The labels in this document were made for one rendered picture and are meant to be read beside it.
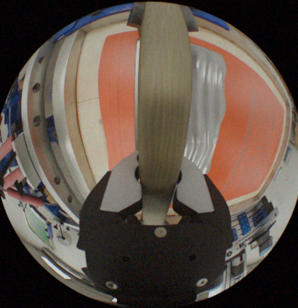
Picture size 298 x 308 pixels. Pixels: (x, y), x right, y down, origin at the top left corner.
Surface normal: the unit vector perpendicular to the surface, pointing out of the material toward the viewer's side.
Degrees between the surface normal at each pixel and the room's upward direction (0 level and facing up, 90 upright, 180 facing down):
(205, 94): 33
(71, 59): 90
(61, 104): 0
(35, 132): 90
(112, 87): 0
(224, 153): 0
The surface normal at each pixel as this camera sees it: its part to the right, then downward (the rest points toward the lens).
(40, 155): 1.00, 0.04
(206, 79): -0.57, 0.38
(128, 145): -0.04, 0.52
